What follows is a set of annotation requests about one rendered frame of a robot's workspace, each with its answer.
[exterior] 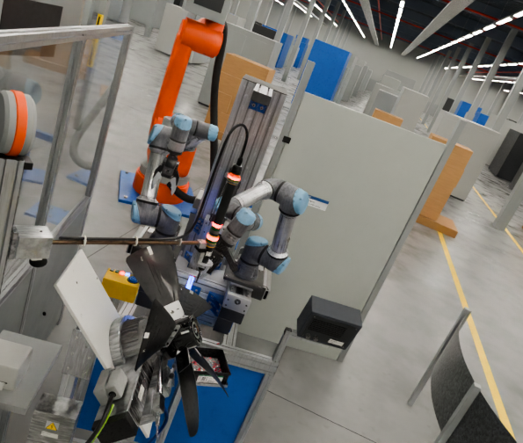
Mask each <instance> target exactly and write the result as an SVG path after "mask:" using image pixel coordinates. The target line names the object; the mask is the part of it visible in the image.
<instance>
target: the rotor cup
mask: <svg viewBox="0 0 523 443"><path fill-rule="evenodd" d="M174 321H175V323H176V325H180V328H179V330H178V332H177V334H176V335H175V337H174V338H173V339H172V340H171V343H170V344H169V345H168V346H167V347H163V348H162V349H161V352H162V353H163V355H164V357H165V358H167V359H173V358H175V357H176V355H177V351H178V350H179V351H180V352H181V351H182V350H183V349H184V348H186V347H187V348H188V350H190V349H189V348H190V347H193V346H196V347H198V346H200V345H201V344H202V333H201V329H200V325H199V322H198V320H197V319H196V317H195V316H193V315H189V316H187V317H184V318H179V319H177V320H174ZM194 328H196V330H197V333H195V331H194ZM186 330H188V331H189V332H187V333H184V334H181V332H183V331H186Z"/></svg>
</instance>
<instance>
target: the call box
mask: <svg viewBox="0 0 523 443"><path fill-rule="evenodd" d="M110 269H111V268H108V270H107V272H106V274H105V276H104V278H103V281H102V286H103V288H104V289H105V291H106V293H107V294H108V296H109V297H112V298H115V299H118V300H122V301H126V302H130V303H134V300H135V297H136V295H137V293H138V290H139V287H140V284H139V282H138V281H137V282H135V283H134V282H131V281H129V280H128V279H129V277H131V276H133V274H129V276H126V275H125V274H126V273H124V275H123V274H120V272H119V273H116V272H115V271H116V270H114V272H111V271H110Z"/></svg>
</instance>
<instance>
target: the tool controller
mask: <svg viewBox="0 0 523 443"><path fill-rule="evenodd" d="M361 328H362V321H361V313H360V310H359V309H355V308H351V307H348V306H346V305H343V304H339V303H336V302H334V301H328V300H325V299H323V298H320V297H317V296H314V295H311V297H310V298H309V301H308V302H307V304H306V305H305V307H304V309H303V310H302V312H301V313H300V315H299V317H298V318H297V337H301V338H306V339H309V340H312V341H315V342H318V343H322V344H325V345H330V346H333V347H337V348H339V349H342V350H345V349H346V348H347V347H348V345H349V344H350V343H351V342H352V341H353V339H354V338H355V337H356V335H357V334H358V332H359V331H360V329H361Z"/></svg>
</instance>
